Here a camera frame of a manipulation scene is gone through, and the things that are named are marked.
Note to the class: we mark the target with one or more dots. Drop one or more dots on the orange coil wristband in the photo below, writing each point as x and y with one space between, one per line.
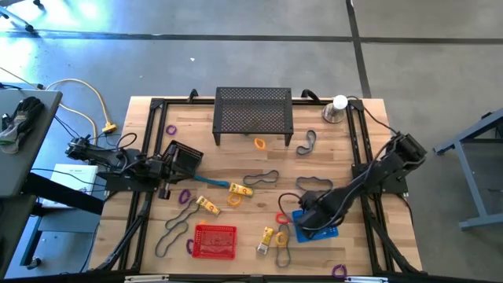
202 223
255 142

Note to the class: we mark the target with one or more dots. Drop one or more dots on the yellow crayon box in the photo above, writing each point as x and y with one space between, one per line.
207 204
266 237
240 190

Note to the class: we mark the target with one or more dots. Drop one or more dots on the red plastic basket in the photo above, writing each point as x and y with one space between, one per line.
214 243

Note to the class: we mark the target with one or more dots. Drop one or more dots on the silver metal bracket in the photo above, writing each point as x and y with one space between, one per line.
145 278
365 280

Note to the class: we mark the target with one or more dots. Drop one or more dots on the office chair base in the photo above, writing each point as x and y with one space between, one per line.
28 27

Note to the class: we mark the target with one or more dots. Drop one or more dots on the grey side table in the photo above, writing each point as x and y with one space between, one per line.
23 169

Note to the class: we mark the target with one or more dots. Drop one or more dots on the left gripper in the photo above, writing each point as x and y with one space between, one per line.
160 173

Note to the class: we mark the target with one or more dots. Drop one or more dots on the blue plastic basket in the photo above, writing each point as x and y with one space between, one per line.
326 235

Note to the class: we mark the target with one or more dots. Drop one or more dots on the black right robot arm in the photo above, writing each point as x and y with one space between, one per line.
377 171

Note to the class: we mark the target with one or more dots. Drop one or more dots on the black frame bracket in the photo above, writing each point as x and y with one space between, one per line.
310 94
192 95

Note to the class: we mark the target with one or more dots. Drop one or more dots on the yellow coil wristband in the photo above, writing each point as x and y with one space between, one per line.
229 201
276 239

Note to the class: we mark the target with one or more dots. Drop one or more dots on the black mesh shelf riser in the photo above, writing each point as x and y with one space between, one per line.
253 110

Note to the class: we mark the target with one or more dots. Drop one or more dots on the grey rubber band loop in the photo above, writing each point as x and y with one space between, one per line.
313 138

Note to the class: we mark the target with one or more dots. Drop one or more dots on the small black mesh basket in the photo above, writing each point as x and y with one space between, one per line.
184 157

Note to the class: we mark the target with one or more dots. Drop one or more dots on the grey metal table frame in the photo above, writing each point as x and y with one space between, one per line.
468 184

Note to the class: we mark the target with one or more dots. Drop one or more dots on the blue-grey rubber band loop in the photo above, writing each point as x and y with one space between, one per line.
297 183

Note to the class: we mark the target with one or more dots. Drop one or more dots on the white bulb table lamp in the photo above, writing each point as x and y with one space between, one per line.
340 102

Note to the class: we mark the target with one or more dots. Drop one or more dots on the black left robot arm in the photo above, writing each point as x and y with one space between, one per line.
106 155

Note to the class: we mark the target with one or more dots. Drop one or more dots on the white paper sheet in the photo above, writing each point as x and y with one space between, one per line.
74 175

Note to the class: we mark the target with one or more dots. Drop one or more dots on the black and grey gloves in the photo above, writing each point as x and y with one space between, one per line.
23 114

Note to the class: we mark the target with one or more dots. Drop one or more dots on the black aluminium table frame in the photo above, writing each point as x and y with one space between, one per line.
177 101

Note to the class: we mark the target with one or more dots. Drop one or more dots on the black side table beam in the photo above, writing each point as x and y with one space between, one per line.
67 194

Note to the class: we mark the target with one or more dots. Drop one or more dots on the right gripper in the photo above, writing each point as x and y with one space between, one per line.
320 214

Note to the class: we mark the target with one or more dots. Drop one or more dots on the grey side table base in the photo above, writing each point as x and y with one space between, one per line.
63 224

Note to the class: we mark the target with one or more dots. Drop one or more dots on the long dark rubber band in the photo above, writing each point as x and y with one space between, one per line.
156 248

